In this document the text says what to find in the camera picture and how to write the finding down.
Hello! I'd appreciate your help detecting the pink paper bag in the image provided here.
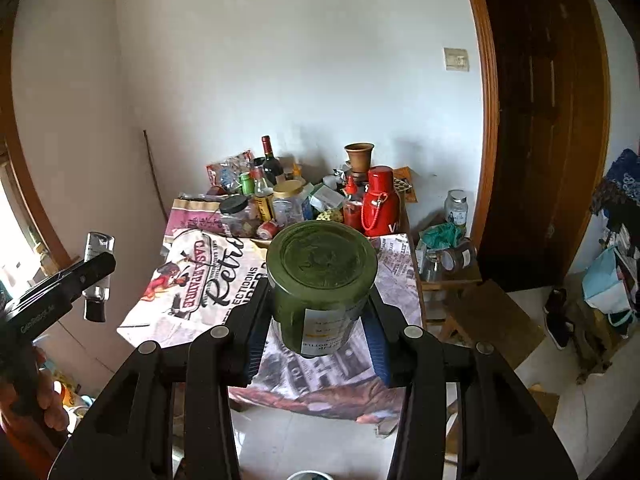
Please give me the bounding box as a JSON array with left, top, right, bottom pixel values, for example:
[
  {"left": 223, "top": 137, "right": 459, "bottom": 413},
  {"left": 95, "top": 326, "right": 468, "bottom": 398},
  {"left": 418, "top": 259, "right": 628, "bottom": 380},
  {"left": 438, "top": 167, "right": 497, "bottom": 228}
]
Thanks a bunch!
[{"left": 164, "top": 198, "right": 224, "bottom": 242}]

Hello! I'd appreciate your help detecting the red sauce squeeze bottle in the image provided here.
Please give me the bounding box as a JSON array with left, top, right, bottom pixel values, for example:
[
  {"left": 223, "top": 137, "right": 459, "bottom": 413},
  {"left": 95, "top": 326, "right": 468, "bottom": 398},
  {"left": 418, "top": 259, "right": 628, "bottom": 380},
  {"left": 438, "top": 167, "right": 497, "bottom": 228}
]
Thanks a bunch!
[{"left": 343, "top": 174, "right": 363, "bottom": 232}]

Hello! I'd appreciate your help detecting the wooden stool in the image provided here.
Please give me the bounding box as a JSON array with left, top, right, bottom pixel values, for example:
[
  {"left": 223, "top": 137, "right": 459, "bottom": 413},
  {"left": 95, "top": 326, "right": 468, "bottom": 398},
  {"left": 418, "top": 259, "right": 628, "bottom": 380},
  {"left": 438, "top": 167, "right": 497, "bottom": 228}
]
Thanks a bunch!
[{"left": 418, "top": 259, "right": 547, "bottom": 456}]

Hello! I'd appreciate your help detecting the dark wooden door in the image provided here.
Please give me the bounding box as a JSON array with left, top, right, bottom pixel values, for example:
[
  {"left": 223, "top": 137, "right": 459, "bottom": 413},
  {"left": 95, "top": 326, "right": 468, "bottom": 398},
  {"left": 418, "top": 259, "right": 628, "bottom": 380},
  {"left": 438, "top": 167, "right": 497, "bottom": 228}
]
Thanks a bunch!
[{"left": 470, "top": 0, "right": 611, "bottom": 292}]

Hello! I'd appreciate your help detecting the clear jar on stool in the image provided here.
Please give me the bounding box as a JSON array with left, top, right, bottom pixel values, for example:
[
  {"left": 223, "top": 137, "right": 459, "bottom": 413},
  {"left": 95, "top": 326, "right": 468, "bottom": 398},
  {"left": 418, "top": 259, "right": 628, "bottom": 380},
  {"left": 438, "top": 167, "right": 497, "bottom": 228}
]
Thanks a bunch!
[{"left": 445, "top": 190, "right": 469, "bottom": 229}]

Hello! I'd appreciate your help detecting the wall light switch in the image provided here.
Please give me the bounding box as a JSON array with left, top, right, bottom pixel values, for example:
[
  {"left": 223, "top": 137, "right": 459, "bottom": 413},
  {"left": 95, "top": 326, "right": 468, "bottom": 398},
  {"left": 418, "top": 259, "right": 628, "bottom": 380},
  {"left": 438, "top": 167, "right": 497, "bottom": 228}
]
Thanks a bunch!
[{"left": 444, "top": 48, "right": 470, "bottom": 72}]

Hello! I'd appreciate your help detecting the green custard apple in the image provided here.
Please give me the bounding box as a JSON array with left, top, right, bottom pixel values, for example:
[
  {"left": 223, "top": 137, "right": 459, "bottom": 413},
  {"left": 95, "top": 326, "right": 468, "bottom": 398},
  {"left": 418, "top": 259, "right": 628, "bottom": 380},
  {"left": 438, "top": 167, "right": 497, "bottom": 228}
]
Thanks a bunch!
[{"left": 317, "top": 209, "right": 344, "bottom": 223}]

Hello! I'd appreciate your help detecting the brown clay vase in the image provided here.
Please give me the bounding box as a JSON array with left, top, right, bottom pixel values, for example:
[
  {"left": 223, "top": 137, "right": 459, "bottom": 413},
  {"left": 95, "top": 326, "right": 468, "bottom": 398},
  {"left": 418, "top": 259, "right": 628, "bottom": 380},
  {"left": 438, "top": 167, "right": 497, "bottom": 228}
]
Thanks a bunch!
[{"left": 345, "top": 142, "right": 374, "bottom": 174}]

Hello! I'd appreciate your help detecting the green cap bottle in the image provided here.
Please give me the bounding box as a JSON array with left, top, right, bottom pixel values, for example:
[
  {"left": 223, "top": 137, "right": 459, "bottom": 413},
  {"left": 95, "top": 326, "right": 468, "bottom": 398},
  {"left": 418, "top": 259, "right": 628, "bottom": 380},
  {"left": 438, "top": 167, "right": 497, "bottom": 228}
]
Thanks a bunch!
[{"left": 241, "top": 172, "right": 255, "bottom": 196}]

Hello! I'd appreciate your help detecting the red snack bag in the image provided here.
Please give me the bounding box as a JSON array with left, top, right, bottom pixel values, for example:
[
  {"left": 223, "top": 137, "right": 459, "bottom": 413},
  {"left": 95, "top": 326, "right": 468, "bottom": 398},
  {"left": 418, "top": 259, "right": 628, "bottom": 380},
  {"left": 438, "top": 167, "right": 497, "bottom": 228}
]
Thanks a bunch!
[{"left": 206, "top": 150, "right": 254, "bottom": 193}]

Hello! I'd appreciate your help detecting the red thermos flask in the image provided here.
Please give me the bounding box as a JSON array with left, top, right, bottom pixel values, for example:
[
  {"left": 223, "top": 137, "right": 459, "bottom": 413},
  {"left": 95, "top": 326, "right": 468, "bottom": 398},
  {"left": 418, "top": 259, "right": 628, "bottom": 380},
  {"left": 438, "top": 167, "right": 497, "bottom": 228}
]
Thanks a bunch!
[{"left": 361, "top": 166, "right": 400, "bottom": 237}]

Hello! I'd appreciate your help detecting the black lid glass jar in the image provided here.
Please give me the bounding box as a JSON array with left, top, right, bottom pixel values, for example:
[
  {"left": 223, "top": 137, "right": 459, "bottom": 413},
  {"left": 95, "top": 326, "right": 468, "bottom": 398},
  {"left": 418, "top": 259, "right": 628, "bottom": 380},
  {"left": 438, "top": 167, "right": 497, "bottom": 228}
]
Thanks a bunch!
[{"left": 219, "top": 194, "right": 262, "bottom": 238}]

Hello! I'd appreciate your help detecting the small clear bottle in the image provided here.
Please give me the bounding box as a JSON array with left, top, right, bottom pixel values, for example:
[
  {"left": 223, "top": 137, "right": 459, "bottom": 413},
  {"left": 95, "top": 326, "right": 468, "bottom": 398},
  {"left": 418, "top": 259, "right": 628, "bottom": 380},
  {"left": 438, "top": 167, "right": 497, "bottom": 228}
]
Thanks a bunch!
[{"left": 82, "top": 232, "right": 115, "bottom": 323}]

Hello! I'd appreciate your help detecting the gold lid glass jar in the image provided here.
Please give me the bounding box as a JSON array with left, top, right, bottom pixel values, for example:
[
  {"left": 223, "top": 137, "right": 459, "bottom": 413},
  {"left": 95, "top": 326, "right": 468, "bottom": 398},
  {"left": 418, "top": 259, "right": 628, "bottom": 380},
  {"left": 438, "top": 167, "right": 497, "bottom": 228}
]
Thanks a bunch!
[{"left": 272, "top": 180, "right": 304, "bottom": 228}]

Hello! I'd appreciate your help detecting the small red can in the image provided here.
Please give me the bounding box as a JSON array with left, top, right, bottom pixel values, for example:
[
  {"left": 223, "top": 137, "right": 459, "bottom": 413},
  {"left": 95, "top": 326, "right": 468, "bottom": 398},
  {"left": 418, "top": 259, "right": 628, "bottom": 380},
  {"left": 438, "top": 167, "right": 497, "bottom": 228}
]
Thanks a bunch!
[{"left": 256, "top": 220, "right": 280, "bottom": 240}]

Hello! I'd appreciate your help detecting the red wine bottle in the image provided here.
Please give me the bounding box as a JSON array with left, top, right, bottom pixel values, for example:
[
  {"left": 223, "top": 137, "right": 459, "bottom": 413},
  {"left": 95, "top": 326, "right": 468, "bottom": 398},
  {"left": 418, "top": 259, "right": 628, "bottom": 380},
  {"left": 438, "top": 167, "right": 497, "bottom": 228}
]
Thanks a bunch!
[{"left": 262, "top": 136, "right": 285, "bottom": 185}]

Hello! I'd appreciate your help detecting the dark green glass jar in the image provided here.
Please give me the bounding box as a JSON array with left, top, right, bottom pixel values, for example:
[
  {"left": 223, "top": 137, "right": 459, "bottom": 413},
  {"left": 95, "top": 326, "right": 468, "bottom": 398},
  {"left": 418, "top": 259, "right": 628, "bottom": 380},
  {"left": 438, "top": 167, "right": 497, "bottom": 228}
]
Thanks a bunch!
[{"left": 266, "top": 221, "right": 378, "bottom": 359}]

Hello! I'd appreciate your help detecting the printed newspaper tablecloth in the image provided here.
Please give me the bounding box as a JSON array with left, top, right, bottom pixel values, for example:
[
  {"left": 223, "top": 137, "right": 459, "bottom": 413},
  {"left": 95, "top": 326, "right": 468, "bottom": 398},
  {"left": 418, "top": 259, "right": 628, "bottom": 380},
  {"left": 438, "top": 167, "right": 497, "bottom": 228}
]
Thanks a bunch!
[{"left": 117, "top": 229, "right": 421, "bottom": 424}]

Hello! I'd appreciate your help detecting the lying glass jar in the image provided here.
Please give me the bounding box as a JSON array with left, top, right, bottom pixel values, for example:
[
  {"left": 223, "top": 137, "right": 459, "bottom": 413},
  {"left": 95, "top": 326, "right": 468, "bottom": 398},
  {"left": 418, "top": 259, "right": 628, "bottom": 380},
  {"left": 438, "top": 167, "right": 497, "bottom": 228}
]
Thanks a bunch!
[{"left": 439, "top": 237, "right": 476, "bottom": 273}]

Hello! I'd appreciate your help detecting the green plastic bag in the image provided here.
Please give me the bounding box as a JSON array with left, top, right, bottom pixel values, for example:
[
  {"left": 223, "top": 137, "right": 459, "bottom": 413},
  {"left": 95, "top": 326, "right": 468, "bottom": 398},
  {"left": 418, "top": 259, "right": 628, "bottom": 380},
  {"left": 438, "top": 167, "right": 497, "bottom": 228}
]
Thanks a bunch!
[{"left": 420, "top": 222, "right": 463, "bottom": 250}]

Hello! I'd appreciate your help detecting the left hand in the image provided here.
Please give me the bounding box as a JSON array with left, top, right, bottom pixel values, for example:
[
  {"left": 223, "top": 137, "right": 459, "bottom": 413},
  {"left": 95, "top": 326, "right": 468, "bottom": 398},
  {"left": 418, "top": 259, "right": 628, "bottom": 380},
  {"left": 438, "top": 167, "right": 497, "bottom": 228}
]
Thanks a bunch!
[{"left": 1, "top": 347, "right": 70, "bottom": 438}]

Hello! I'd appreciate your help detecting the clear liquor bottle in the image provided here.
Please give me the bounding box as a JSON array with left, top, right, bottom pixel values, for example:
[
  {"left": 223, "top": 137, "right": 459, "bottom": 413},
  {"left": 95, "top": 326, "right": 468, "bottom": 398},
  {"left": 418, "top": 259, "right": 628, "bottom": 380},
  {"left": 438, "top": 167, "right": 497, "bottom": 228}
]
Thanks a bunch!
[{"left": 252, "top": 166, "right": 273, "bottom": 221}]

